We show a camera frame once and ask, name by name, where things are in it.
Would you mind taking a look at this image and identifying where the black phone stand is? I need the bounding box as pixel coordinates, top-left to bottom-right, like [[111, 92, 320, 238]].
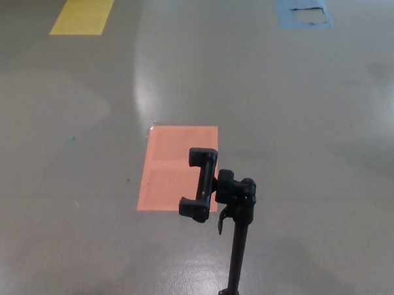
[[176, 145, 261, 295]]

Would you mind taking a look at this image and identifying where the orange floor marking rectangle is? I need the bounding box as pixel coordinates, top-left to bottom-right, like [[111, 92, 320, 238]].
[[133, 123, 223, 216]]

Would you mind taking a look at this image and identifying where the yellow floor marking rectangle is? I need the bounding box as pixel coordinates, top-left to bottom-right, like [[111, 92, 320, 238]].
[[47, 0, 118, 38]]

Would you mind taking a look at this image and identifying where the torn blue floor marking rectangle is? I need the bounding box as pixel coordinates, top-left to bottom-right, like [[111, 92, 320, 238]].
[[274, 0, 335, 33]]

